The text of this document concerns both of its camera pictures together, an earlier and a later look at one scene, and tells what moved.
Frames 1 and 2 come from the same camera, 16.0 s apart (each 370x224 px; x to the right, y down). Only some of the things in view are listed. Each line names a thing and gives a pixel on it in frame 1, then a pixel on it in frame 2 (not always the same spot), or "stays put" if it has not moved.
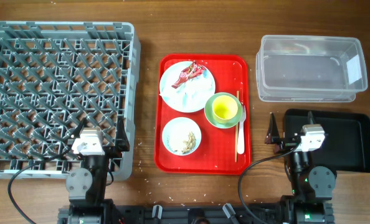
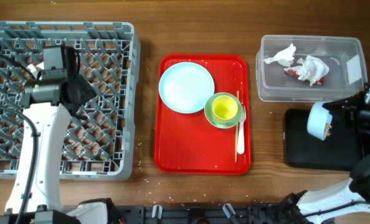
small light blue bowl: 181,136 → 318,119
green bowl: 208,111 stays put
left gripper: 123,144 → 88,93
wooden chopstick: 237,130 stays put
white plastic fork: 241,139 stays put
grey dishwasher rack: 43,78 stays put
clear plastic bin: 304,68 stays put
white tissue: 192,95 → 313,70
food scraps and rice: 190,143 → 327,131
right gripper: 273,137 → 347,110
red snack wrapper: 191,71 → 291,71
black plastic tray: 349,142 stays put
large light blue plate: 191,96 stays put
